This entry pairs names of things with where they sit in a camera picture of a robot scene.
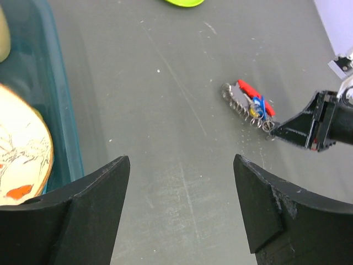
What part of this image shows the patterned wooden plate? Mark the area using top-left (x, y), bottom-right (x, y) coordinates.
top-left (1, 85), bottom-right (54, 205)

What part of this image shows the teal plastic basin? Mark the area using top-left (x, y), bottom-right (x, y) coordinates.
top-left (1, 0), bottom-right (84, 192)

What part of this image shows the pale green mug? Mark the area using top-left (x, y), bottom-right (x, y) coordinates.
top-left (0, 7), bottom-right (11, 62)

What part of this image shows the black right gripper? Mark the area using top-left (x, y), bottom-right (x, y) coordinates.
top-left (269, 85), bottom-right (352, 151)

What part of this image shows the blue key tag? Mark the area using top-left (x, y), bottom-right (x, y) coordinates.
top-left (252, 96), bottom-right (267, 120)

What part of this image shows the yellow key tag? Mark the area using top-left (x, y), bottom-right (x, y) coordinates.
top-left (249, 108), bottom-right (258, 118)

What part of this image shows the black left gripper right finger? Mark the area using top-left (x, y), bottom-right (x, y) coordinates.
top-left (233, 154), bottom-right (352, 264)

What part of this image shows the red-handled metal key holder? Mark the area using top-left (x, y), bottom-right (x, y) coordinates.
top-left (221, 79), bottom-right (276, 133)

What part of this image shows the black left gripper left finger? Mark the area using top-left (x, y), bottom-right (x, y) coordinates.
top-left (1, 156), bottom-right (130, 265)

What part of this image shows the lime green plate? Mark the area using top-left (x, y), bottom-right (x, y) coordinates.
top-left (165, 0), bottom-right (204, 8)

